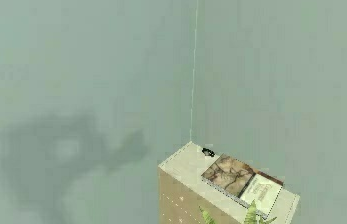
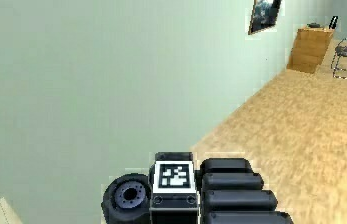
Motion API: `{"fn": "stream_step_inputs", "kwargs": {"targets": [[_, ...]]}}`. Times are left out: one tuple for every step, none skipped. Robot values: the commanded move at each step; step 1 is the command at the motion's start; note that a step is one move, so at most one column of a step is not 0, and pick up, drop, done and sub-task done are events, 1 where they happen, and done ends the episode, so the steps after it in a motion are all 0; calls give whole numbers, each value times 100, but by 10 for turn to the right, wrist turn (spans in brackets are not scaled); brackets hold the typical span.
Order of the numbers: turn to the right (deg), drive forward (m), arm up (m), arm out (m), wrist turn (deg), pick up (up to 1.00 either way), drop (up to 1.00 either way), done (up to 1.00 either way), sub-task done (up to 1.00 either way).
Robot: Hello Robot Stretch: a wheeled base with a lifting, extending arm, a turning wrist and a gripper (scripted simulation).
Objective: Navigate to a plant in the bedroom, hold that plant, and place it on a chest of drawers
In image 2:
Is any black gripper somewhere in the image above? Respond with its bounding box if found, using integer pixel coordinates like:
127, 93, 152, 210
101, 173, 153, 224

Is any light wooden chest of drawers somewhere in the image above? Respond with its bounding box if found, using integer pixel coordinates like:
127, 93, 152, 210
286, 27, 335, 74

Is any small black upright object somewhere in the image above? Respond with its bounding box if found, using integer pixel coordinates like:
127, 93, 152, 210
328, 15, 339, 31

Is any framed dark wall picture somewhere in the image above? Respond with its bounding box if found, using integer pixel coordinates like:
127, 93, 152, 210
247, 0, 283, 36

